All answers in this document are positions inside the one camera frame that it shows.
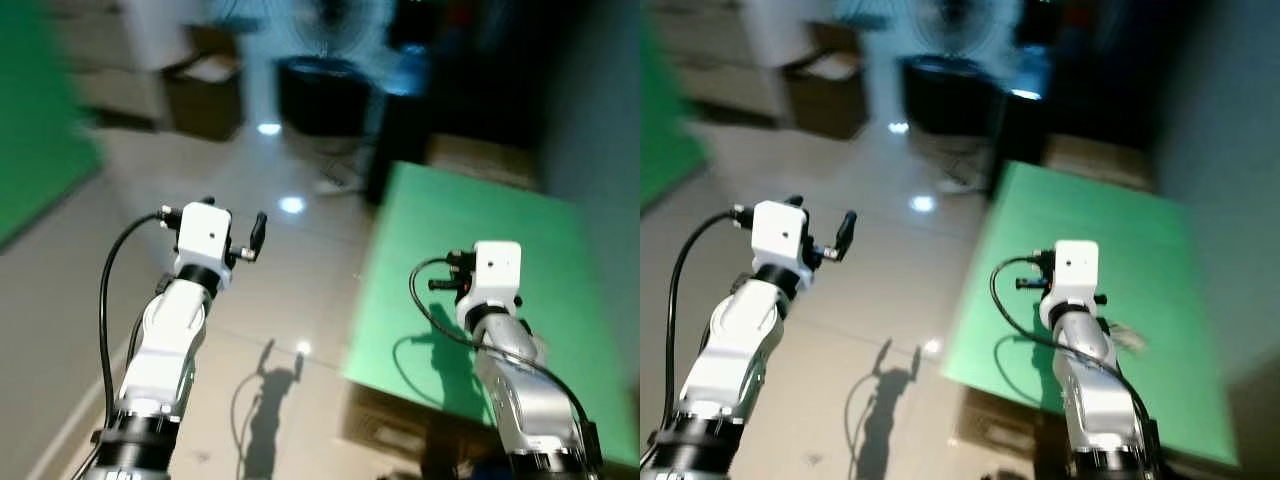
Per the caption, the standing fan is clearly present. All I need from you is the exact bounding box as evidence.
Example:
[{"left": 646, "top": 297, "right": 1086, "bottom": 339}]
[
  {"left": 838, "top": 0, "right": 1023, "bottom": 197},
  {"left": 214, "top": 0, "right": 403, "bottom": 197}
]

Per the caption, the open brown cardboard box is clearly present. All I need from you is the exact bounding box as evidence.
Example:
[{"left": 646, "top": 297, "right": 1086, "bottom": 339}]
[
  {"left": 782, "top": 24, "right": 871, "bottom": 142},
  {"left": 163, "top": 24, "right": 247, "bottom": 143}
]

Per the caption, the green table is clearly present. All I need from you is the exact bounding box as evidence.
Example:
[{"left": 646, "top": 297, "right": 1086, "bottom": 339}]
[
  {"left": 940, "top": 160, "right": 1243, "bottom": 468},
  {"left": 341, "top": 160, "right": 641, "bottom": 468}
]

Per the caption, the tan closed cardboard box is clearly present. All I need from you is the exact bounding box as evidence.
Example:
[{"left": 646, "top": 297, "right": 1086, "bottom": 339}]
[
  {"left": 1043, "top": 133, "right": 1158, "bottom": 193},
  {"left": 424, "top": 133, "right": 543, "bottom": 193}
]

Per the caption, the flat brown cardboard box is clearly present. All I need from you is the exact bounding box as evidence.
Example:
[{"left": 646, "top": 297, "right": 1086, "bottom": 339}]
[
  {"left": 340, "top": 378, "right": 483, "bottom": 473},
  {"left": 955, "top": 384, "right": 1067, "bottom": 463}
]

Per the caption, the black round bin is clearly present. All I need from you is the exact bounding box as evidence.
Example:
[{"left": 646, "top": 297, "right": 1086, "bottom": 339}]
[
  {"left": 899, "top": 54, "right": 1002, "bottom": 138},
  {"left": 277, "top": 56, "right": 377, "bottom": 138}
]

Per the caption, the white cabinet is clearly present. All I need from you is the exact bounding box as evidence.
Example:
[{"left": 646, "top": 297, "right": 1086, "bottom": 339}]
[
  {"left": 648, "top": 0, "right": 806, "bottom": 123},
  {"left": 52, "top": 0, "right": 193, "bottom": 128}
]

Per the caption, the dark cabinet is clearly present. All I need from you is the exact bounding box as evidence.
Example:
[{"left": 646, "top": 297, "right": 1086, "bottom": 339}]
[
  {"left": 364, "top": 0, "right": 563, "bottom": 207},
  {"left": 990, "top": 0, "right": 1183, "bottom": 193}
]

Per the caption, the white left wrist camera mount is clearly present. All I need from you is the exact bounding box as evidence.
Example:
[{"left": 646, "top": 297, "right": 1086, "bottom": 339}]
[
  {"left": 174, "top": 201, "right": 235, "bottom": 292},
  {"left": 750, "top": 199, "right": 812, "bottom": 288}
]

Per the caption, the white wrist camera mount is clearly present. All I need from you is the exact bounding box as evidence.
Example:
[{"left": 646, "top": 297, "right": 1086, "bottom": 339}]
[
  {"left": 174, "top": 201, "right": 235, "bottom": 292},
  {"left": 750, "top": 199, "right": 812, "bottom": 288},
  {"left": 1049, "top": 239, "right": 1102, "bottom": 308},
  {"left": 471, "top": 240, "right": 524, "bottom": 308}
]

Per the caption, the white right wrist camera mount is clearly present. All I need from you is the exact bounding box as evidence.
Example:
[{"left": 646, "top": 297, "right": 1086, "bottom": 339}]
[
  {"left": 1049, "top": 239, "right": 1102, "bottom": 308},
  {"left": 471, "top": 240, "right": 524, "bottom": 308}
]

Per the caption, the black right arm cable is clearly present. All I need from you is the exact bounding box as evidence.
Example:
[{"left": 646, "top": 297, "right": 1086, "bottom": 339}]
[
  {"left": 989, "top": 252, "right": 1163, "bottom": 463},
  {"left": 408, "top": 252, "right": 603, "bottom": 463}
]

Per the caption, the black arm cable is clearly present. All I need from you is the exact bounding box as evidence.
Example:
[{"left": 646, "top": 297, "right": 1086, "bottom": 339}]
[
  {"left": 989, "top": 252, "right": 1163, "bottom": 463},
  {"left": 664, "top": 204, "right": 757, "bottom": 446},
  {"left": 96, "top": 209, "right": 187, "bottom": 480},
  {"left": 408, "top": 252, "right": 603, "bottom": 463}
]

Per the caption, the green wall panel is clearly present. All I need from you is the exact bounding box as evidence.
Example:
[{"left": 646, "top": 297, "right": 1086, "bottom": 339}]
[
  {"left": 0, "top": 0, "right": 107, "bottom": 251},
  {"left": 640, "top": 10, "right": 708, "bottom": 213}
]

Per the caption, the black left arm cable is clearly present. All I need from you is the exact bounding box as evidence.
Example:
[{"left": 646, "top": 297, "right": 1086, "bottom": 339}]
[
  {"left": 664, "top": 204, "right": 757, "bottom": 446},
  {"left": 96, "top": 209, "right": 187, "bottom": 480}
]

